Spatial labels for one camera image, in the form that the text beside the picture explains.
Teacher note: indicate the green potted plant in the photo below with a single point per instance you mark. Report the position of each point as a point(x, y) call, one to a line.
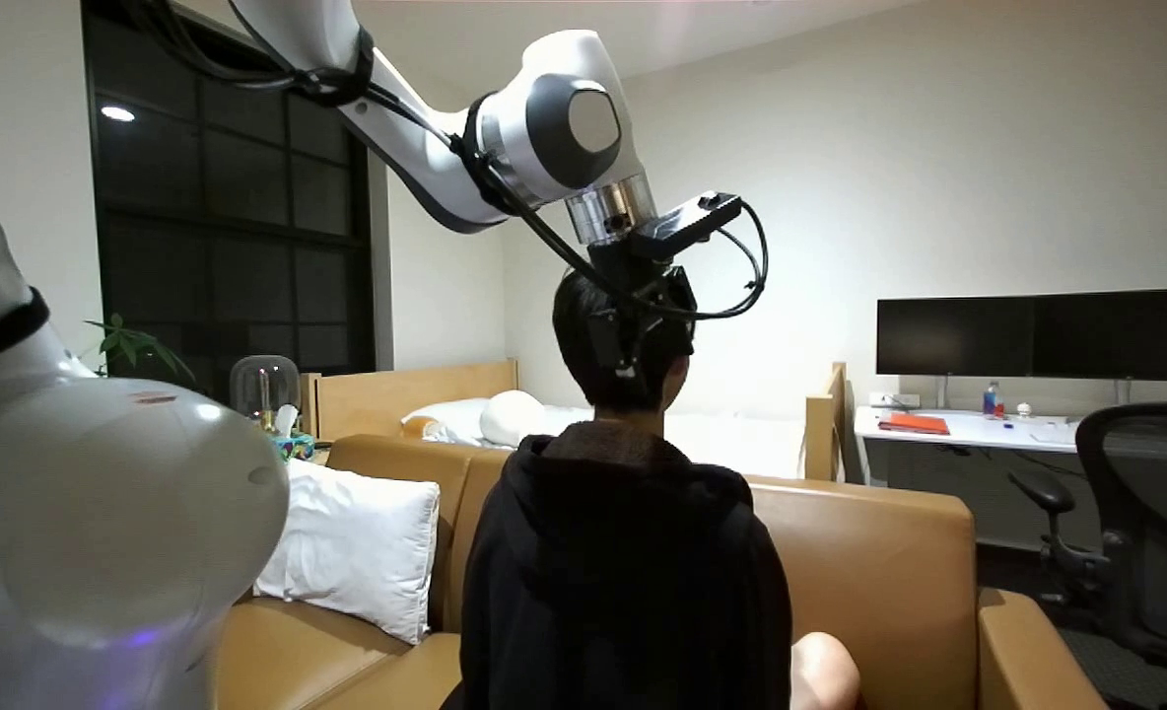
point(131, 352)

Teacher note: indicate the black computer monitor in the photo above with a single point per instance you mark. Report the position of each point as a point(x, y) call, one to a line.
point(1041, 337)

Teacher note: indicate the teal tissue box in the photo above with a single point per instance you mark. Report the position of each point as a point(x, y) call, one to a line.
point(293, 446)

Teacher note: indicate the glass dome lamp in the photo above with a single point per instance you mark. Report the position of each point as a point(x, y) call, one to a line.
point(261, 383)

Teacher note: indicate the white bed pillows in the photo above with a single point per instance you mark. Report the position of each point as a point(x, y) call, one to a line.
point(494, 420)

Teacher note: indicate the black hoodie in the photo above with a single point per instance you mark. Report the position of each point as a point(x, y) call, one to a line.
point(616, 573)

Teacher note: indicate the dark framed window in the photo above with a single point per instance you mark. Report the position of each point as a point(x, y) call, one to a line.
point(231, 224)

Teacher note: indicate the white desk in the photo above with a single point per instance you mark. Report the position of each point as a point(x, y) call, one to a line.
point(970, 431)

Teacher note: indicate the seated person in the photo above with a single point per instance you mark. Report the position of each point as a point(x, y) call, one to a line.
point(821, 674)

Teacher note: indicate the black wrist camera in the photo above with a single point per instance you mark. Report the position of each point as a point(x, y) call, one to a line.
point(690, 224)

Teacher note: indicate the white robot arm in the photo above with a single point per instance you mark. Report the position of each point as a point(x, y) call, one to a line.
point(137, 516)

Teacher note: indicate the blue bottle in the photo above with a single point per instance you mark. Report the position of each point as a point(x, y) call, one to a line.
point(992, 400)

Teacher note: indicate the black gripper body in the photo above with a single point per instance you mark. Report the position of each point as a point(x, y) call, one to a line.
point(640, 302)

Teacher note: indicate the white square pillow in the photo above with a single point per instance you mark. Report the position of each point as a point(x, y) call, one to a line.
point(359, 545)

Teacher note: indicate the black office chair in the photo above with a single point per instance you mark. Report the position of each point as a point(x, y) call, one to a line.
point(1122, 586)

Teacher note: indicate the red book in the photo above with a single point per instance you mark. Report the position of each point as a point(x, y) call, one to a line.
point(916, 424)

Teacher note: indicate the tan leather sofa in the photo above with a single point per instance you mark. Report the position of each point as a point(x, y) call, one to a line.
point(882, 571)

